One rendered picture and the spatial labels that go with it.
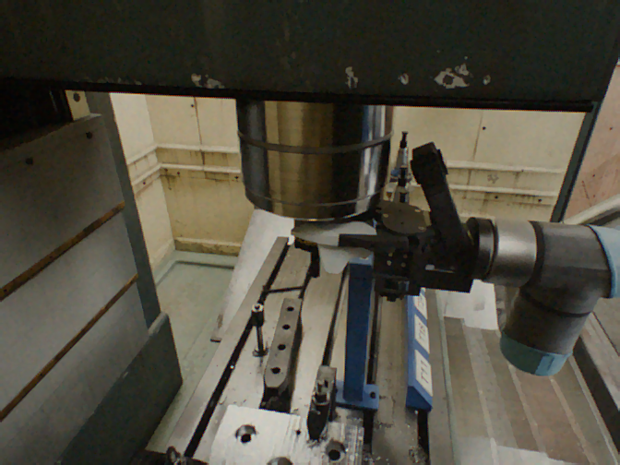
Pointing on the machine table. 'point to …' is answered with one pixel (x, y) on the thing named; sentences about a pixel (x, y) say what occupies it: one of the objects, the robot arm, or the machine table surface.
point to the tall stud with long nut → (258, 327)
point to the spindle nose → (314, 157)
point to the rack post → (357, 350)
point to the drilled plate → (229, 447)
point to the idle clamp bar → (281, 383)
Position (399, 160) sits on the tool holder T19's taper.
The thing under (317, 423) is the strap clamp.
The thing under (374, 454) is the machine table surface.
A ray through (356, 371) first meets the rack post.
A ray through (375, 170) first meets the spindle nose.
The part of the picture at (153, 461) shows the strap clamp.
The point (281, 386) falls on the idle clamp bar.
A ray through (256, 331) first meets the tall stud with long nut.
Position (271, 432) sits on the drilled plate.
